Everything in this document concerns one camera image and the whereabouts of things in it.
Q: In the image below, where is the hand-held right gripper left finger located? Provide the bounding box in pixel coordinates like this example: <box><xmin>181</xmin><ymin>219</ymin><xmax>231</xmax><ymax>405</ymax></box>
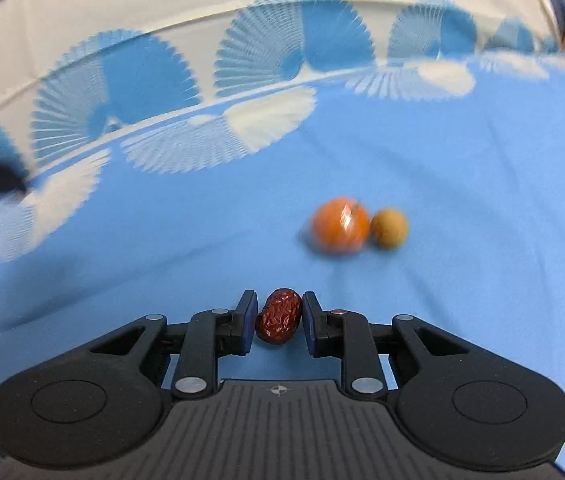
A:
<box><xmin>87</xmin><ymin>289</ymin><xmax>258</xmax><ymax>402</ymax></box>

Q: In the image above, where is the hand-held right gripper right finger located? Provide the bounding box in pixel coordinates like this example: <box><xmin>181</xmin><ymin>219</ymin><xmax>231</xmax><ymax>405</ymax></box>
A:
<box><xmin>303</xmin><ymin>291</ymin><xmax>468</xmax><ymax>397</ymax></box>

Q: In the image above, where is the tan longan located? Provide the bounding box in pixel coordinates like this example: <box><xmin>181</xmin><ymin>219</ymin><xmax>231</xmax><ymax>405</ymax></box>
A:
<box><xmin>370</xmin><ymin>208</ymin><xmax>409</xmax><ymax>249</ymax></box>

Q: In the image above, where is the blue fan-print bedsheet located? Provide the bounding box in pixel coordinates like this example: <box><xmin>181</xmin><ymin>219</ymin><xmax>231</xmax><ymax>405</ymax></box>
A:
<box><xmin>0</xmin><ymin>0</ymin><xmax>565</xmax><ymax>480</ymax></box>

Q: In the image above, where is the red date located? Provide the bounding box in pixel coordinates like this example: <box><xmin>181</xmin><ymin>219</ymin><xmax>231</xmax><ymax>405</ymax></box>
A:
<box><xmin>255</xmin><ymin>288</ymin><xmax>304</xmax><ymax>345</ymax></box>

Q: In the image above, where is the plastic-wrapped small orange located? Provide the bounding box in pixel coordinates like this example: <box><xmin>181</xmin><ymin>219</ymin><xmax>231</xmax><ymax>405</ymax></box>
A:
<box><xmin>310</xmin><ymin>197</ymin><xmax>371</xmax><ymax>255</ymax></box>

